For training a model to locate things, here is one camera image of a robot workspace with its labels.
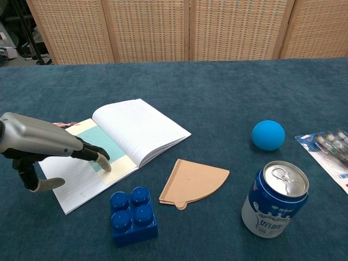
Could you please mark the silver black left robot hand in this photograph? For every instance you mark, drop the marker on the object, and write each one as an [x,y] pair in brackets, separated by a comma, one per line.
[35,136]

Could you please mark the teal and cream tasselled bookmark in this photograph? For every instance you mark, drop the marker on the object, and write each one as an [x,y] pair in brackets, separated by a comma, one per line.
[108,141]

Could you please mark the white box device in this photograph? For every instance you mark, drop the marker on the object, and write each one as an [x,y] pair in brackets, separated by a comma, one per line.
[8,52]

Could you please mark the black tripod stand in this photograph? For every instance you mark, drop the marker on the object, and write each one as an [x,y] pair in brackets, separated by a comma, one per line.
[28,35]

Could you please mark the open white lined notebook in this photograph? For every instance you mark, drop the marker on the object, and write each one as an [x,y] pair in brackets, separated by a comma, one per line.
[141,127]

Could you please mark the blue plastic building block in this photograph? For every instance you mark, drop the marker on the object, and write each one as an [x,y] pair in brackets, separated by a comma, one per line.
[134,217]

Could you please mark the woven wooden folding screen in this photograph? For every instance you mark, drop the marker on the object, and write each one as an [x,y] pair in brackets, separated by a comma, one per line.
[149,30]

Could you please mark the tan paper coffee filters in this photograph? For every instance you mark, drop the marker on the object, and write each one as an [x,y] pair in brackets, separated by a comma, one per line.
[193,182]

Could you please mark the teal table cloth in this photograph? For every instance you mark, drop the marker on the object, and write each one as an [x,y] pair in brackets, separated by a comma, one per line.
[217,95]

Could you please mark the blue foam ball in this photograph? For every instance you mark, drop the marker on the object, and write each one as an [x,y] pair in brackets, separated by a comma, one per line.
[268,135]

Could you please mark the blue and white drink can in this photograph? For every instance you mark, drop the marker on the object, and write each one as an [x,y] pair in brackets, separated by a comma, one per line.
[272,209]

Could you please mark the blister pack of clips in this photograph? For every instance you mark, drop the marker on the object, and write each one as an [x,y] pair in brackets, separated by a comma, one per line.
[326,152]

